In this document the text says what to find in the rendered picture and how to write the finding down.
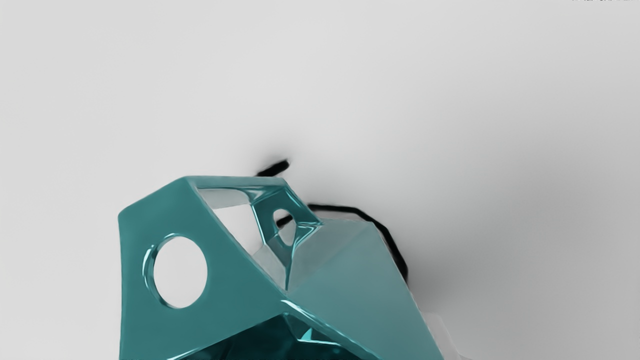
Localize teal faceted mug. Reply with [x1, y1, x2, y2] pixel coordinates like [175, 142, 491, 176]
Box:
[117, 175, 446, 360]

